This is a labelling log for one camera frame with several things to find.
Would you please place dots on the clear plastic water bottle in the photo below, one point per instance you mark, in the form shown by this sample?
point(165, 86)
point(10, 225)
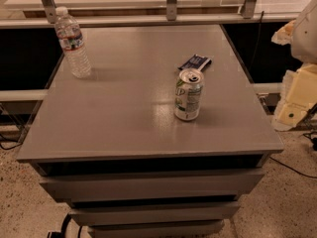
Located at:
point(71, 41)

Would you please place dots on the green white 7up can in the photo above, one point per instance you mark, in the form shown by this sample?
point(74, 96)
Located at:
point(188, 92)

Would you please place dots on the bottom grey drawer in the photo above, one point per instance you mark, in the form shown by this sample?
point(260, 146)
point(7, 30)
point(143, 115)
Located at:
point(156, 230)

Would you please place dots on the blue snack packet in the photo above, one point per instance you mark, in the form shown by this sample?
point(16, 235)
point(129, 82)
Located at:
point(196, 62)

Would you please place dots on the top grey drawer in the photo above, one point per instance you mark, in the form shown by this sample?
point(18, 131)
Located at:
point(151, 185)

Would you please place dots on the middle grey drawer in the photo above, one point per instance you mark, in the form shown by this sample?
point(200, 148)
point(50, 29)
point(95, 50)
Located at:
point(154, 213)

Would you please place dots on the grey drawer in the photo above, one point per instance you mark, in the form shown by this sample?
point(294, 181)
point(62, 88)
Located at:
point(156, 230)
point(151, 185)
point(154, 213)

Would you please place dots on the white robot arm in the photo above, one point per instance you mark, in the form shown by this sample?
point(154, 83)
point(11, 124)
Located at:
point(301, 34)

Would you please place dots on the metal railing frame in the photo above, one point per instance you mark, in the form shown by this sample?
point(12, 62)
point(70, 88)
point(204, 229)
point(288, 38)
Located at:
point(19, 14)

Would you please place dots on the grey drawer cabinet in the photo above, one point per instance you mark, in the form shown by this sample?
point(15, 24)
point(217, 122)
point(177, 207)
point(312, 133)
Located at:
point(121, 119)

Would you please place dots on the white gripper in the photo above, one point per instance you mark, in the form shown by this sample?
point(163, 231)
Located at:
point(306, 39)

